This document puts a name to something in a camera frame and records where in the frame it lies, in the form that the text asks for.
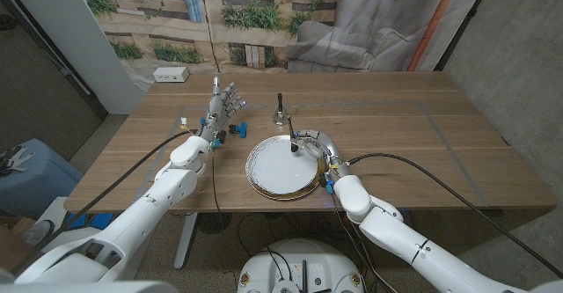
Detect grey shoe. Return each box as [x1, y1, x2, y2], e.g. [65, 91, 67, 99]
[19, 219, 55, 246]

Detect black makeup brush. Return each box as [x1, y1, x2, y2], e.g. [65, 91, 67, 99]
[287, 115, 300, 154]

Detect black round floor foot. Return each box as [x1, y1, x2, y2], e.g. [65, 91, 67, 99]
[196, 212, 233, 235]

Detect thin black left wrist cable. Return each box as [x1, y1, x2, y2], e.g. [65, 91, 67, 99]
[210, 150, 223, 217]

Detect silver handbell with black handle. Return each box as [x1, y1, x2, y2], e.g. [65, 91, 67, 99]
[271, 92, 292, 126]

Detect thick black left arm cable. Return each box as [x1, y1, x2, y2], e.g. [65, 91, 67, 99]
[8, 128, 200, 277]

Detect white table leg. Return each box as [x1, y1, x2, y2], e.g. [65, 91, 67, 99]
[173, 212, 199, 270]

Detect white plate with gold rim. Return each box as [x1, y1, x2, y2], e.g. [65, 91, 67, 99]
[245, 134, 329, 201]

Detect small white connector with wires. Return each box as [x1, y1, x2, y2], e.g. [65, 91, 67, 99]
[179, 116, 197, 136]

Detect grey floor cable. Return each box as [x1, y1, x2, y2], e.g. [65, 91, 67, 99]
[346, 211, 399, 293]

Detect white power strip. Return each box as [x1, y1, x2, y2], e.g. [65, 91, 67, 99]
[152, 66, 191, 84]

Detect grey metal brackets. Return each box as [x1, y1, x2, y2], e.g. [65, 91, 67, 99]
[0, 145, 36, 178]

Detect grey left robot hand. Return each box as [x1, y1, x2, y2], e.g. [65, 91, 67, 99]
[198, 76, 246, 149]

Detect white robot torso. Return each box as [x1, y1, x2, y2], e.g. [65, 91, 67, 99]
[236, 238, 366, 293]

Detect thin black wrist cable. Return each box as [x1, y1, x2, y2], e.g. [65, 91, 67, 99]
[210, 150, 223, 217]
[329, 191, 388, 293]

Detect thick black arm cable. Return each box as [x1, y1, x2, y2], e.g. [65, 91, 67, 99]
[8, 128, 200, 277]
[346, 151, 563, 279]

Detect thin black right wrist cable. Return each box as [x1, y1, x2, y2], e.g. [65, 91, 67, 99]
[329, 191, 388, 293]

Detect blue object under table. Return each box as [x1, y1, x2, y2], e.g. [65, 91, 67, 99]
[65, 212, 115, 231]

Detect printed backdrop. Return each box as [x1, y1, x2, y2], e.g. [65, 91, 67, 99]
[72, 0, 492, 94]

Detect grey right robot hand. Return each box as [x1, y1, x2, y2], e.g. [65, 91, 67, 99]
[289, 128, 353, 179]

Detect blue clothespin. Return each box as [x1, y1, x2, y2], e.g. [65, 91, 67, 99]
[228, 121, 248, 139]

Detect blue storage bin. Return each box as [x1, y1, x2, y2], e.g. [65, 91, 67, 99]
[0, 137, 84, 218]

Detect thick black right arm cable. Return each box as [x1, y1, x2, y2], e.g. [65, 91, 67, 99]
[346, 151, 563, 279]

